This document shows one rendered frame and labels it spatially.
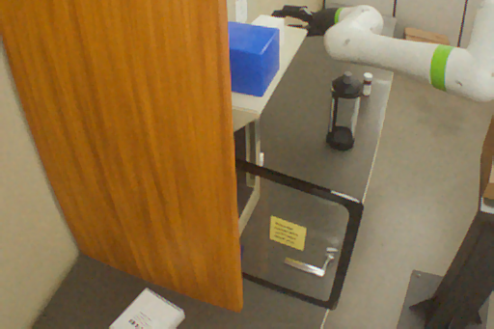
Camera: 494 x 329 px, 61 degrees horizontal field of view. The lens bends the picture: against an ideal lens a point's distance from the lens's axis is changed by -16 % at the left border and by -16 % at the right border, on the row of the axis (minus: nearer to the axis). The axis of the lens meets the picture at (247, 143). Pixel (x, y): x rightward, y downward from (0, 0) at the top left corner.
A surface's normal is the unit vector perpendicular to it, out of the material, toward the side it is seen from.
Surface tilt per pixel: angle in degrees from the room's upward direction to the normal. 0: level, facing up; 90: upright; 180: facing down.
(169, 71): 90
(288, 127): 0
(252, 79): 90
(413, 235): 0
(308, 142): 0
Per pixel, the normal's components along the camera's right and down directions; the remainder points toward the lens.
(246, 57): -0.36, 0.62
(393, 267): -0.03, -0.75
